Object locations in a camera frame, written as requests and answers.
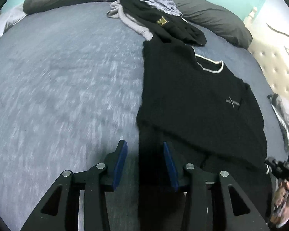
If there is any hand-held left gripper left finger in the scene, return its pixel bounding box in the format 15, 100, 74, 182
20, 140, 128, 231

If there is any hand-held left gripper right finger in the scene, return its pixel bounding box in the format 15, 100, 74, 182
163, 141, 270, 231

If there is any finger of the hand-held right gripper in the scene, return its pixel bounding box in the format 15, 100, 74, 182
267, 165, 280, 177
265, 156, 284, 167

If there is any black sweater with white trim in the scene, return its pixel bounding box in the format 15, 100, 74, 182
136, 40, 274, 231

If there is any person's right hand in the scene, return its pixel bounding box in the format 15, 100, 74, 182
272, 181, 289, 226

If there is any folded black white garment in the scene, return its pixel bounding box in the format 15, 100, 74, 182
267, 93, 289, 152

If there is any blue patterned bed cover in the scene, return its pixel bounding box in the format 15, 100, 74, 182
0, 1, 289, 231

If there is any cream tufted headboard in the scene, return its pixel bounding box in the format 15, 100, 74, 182
243, 6, 289, 107

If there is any light grey hoodie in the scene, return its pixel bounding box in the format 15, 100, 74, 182
106, 0, 155, 41

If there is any light grey quilt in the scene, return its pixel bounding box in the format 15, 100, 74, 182
0, 3, 28, 48

